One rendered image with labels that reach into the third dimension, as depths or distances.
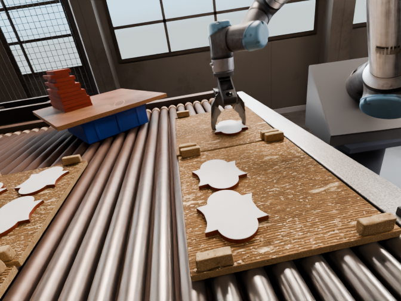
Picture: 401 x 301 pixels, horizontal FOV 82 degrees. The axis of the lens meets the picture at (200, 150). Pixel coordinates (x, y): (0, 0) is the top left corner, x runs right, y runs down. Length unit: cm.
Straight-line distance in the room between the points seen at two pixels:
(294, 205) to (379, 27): 39
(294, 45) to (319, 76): 291
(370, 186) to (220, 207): 34
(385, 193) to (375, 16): 35
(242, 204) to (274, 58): 339
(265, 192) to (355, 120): 50
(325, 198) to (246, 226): 18
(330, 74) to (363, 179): 47
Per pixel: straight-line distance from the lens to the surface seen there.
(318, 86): 95
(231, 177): 56
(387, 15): 60
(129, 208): 60
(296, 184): 56
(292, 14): 382
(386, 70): 69
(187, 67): 354
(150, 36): 353
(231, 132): 81
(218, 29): 80
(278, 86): 386
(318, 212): 50
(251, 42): 74
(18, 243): 62
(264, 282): 40
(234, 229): 43
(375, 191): 62
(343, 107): 93
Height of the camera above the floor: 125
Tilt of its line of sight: 26 degrees down
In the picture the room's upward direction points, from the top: 9 degrees counter-clockwise
